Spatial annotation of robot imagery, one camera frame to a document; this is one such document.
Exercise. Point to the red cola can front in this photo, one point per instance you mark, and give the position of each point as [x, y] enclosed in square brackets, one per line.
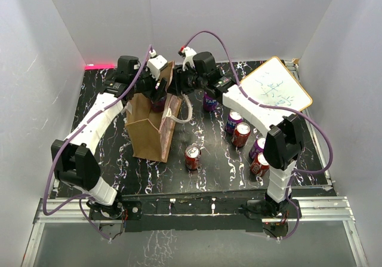
[192, 157]

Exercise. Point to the purple Fanta can back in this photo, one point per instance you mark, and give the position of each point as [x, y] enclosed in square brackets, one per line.
[209, 104]

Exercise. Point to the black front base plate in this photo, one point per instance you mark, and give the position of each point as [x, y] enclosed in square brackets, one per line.
[202, 211]

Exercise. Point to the red cola can far right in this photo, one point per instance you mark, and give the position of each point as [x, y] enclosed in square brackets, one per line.
[259, 166]

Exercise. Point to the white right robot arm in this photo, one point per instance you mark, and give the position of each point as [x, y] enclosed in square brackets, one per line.
[279, 125]

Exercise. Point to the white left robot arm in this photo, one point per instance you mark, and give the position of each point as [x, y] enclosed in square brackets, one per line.
[73, 158]

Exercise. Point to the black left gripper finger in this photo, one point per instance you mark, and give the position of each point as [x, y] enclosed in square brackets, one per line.
[161, 88]
[155, 96]

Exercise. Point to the yellow framed whiteboard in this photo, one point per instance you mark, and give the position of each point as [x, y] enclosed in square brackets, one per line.
[274, 85]

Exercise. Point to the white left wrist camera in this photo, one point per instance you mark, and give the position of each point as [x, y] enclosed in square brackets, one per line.
[156, 64]

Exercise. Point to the aluminium rail frame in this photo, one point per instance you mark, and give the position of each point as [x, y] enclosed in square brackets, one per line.
[324, 235]

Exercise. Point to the red cola can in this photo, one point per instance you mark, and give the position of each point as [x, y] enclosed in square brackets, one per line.
[192, 157]
[259, 166]
[240, 135]

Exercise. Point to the brown canvas tote bag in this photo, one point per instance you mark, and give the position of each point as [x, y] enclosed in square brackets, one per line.
[151, 133]

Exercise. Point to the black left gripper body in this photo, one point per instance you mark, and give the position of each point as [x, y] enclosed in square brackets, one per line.
[146, 83]

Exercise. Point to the purple fanta can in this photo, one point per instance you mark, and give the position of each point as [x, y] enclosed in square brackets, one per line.
[233, 119]
[158, 106]
[257, 147]
[209, 104]

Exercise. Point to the red cola can centre right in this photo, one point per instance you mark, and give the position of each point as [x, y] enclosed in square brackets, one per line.
[240, 135]

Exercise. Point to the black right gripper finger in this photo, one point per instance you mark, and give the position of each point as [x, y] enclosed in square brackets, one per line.
[177, 73]
[174, 89]

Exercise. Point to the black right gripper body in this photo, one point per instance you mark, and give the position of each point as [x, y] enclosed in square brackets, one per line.
[191, 81]

